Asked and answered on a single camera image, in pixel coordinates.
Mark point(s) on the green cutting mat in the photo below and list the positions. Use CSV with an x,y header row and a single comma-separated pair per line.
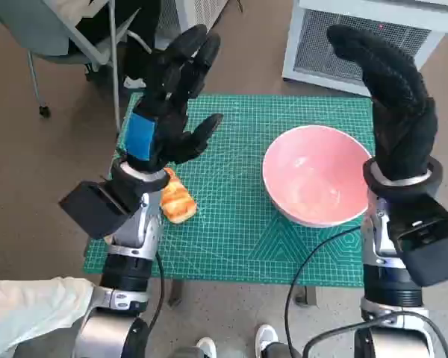
x,y
231,231

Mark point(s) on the person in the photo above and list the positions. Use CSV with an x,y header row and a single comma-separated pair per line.
x,y
142,15

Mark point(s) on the long braided toy bread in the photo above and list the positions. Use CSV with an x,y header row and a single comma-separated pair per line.
x,y
177,205

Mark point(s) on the white cabinet with mesh front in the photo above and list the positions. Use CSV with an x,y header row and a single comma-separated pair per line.
x,y
321,44

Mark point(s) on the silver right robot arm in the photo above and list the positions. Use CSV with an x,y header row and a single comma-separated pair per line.
x,y
377,223

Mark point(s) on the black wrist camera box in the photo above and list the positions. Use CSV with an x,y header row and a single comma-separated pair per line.
x,y
433,246
93,209

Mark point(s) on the pink bowl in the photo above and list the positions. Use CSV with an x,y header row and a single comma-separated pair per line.
x,y
313,175

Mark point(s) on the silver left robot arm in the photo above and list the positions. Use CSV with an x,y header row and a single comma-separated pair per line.
x,y
134,227

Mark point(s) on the grey office chair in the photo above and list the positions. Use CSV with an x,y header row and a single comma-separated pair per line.
x,y
41,30

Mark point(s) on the narrow white cabinet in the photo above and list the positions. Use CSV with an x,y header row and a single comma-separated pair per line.
x,y
186,15

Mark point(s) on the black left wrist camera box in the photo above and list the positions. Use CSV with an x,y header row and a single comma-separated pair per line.
x,y
93,209

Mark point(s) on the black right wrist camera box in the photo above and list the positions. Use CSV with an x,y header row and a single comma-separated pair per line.
x,y
433,246

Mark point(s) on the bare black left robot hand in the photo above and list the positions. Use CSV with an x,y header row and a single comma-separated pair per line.
x,y
171,123

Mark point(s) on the white shoe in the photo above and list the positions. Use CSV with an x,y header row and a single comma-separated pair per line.
x,y
266,335
206,347

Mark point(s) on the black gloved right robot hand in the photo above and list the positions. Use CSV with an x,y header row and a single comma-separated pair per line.
x,y
399,119

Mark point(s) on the white plastic bag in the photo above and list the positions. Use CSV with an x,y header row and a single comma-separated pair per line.
x,y
30,313

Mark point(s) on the dark metal table leg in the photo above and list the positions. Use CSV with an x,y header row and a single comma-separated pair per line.
x,y
175,294
307,296

